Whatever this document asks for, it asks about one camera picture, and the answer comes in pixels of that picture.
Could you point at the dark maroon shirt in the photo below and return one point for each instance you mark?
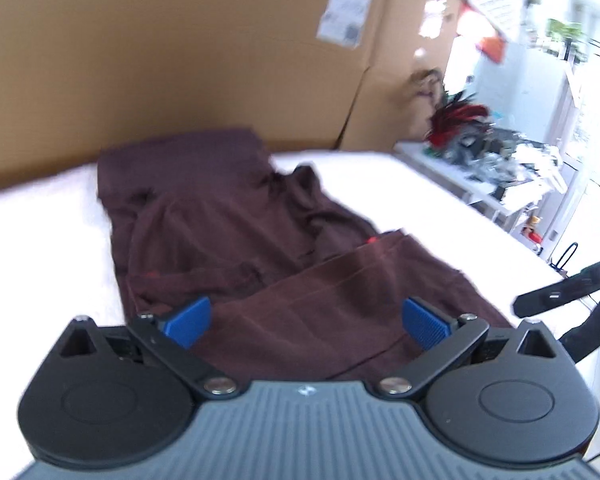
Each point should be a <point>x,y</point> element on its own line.
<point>230,240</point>

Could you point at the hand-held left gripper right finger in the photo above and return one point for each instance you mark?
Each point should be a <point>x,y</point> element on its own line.
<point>422,320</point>

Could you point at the red feather decoration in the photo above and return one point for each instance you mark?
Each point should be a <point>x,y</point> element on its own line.
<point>455,115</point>

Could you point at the small white box label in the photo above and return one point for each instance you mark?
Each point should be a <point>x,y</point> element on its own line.
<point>436,17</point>

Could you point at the white towel-covered table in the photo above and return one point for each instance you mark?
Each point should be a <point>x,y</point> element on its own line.
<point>30,240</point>

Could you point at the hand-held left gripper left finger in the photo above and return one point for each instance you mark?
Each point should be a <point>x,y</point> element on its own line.
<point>190,317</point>

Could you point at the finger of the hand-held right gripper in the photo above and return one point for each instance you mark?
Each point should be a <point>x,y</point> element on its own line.
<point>555,296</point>
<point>595,330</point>

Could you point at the white side table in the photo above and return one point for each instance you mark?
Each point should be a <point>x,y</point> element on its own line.
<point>480,195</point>

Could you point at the pile of grey metal parts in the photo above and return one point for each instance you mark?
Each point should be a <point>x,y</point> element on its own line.
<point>510,160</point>

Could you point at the white shipping label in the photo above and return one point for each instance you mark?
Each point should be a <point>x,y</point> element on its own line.
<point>344,15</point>

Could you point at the large cardboard box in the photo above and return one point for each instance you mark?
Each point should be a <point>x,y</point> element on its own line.
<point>180,60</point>

